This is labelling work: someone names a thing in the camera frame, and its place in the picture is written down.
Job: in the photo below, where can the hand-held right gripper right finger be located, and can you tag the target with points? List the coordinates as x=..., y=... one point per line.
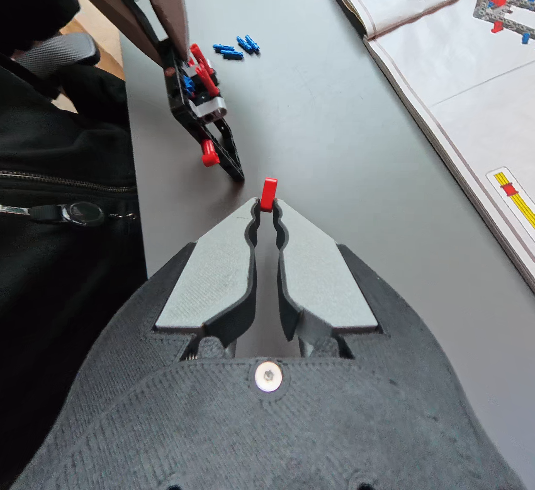
x=326, y=285

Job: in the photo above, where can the thin red three-hole lego beam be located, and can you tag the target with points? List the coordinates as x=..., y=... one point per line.
x=268, y=193

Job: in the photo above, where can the black round badge reel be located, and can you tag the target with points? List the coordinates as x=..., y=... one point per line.
x=86, y=213

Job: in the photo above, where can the person's black jacket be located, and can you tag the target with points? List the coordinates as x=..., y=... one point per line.
x=62, y=289

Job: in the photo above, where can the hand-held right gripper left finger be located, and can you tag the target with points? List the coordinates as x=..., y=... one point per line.
x=209, y=281

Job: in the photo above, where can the black lego frame assembly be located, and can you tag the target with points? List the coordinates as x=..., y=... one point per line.
x=228, y=155

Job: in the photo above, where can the black office chair armrest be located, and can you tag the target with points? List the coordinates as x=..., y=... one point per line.
x=58, y=53

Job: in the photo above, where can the lego instruction booklet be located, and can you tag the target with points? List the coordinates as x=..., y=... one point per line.
x=459, y=59

